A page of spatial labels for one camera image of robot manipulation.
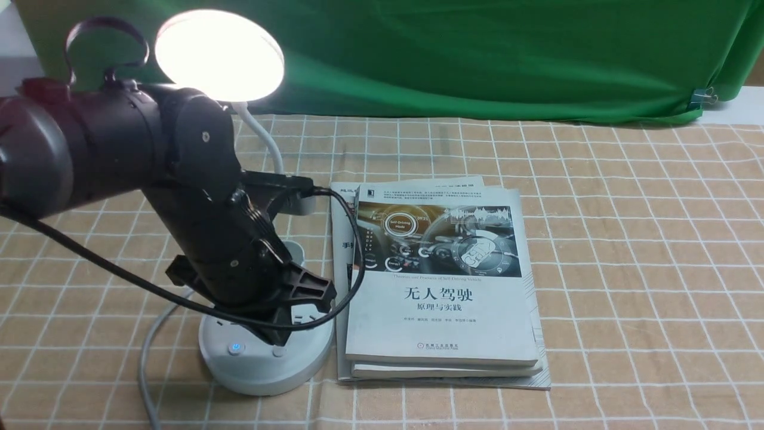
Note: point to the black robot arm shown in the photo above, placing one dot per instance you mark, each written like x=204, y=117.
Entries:
x=63, y=150

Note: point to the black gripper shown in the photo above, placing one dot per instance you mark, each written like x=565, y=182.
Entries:
x=233, y=257

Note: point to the green backdrop cloth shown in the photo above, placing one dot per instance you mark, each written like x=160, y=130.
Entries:
x=605, y=62

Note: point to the bottom book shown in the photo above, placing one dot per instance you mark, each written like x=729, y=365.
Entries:
x=342, y=268

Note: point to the checkered beige tablecloth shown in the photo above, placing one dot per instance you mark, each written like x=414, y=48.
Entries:
x=647, y=254

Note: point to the top self-driving book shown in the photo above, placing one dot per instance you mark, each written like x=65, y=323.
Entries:
x=445, y=275

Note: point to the middle book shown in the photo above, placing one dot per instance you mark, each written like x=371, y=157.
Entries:
x=389, y=371

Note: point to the white desk lamp with socket base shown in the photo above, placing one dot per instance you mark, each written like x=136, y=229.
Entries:
x=234, y=60

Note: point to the metal binder clip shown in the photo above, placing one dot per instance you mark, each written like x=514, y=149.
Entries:
x=703, y=97

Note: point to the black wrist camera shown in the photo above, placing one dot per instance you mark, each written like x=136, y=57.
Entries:
x=280, y=193

